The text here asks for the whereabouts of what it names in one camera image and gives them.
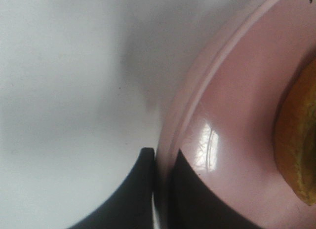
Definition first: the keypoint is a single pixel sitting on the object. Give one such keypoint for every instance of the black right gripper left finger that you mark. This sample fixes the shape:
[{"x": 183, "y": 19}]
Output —
[{"x": 130, "y": 206}]

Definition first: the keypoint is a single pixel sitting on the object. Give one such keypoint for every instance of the pink round plate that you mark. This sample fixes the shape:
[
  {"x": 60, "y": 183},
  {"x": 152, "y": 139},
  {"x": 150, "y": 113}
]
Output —
[{"x": 222, "y": 117}]

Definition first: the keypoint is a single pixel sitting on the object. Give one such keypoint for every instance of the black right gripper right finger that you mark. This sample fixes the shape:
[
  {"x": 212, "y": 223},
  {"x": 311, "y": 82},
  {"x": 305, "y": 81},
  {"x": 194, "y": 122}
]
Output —
[{"x": 192, "y": 205}]

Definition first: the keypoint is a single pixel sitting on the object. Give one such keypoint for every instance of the burger with lettuce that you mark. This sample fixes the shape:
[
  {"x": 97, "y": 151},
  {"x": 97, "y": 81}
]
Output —
[{"x": 295, "y": 136}]

